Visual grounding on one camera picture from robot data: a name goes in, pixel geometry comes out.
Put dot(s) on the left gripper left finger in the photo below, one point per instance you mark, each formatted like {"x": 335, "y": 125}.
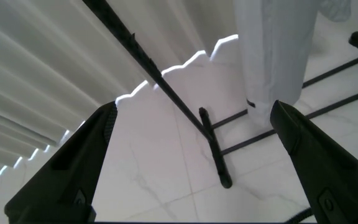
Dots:
{"x": 67, "y": 174}

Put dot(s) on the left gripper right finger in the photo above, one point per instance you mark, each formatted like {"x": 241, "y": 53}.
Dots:
{"x": 331, "y": 174}

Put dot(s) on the pale grey shorts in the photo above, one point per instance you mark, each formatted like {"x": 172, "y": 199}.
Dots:
{"x": 275, "y": 56}

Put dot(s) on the black clothes rack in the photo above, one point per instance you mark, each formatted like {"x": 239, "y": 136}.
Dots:
{"x": 141, "y": 59}

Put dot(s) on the white curtain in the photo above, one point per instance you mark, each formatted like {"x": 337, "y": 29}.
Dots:
{"x": 57, "y": 62}

